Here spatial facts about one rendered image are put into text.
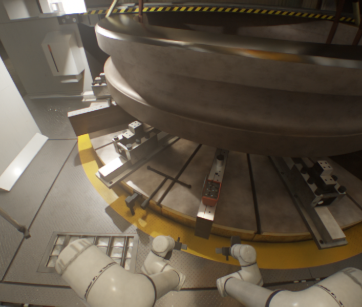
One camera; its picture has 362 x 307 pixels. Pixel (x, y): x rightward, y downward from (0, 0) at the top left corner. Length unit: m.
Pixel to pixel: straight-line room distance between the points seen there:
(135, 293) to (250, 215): 1.75
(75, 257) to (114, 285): 0.13
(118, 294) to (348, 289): 0.57
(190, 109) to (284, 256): 1.85
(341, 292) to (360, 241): 2.43
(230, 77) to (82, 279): 1.47
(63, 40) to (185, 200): 4.01
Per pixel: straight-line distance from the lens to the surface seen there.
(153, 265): 1.12
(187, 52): 1.62
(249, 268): 1.15
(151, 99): 2.15
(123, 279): 0.57
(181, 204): 2.12
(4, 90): 3.85
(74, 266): 0.61
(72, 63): 4.87
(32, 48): 5.69
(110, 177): 2.37
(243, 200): 2.25
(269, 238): 2.35
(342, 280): 0.69
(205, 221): 1.65
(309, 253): 2.62
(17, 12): 4.43
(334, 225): 2.34
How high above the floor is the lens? 2.10
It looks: 43 degrees down
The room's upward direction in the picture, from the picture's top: straight up
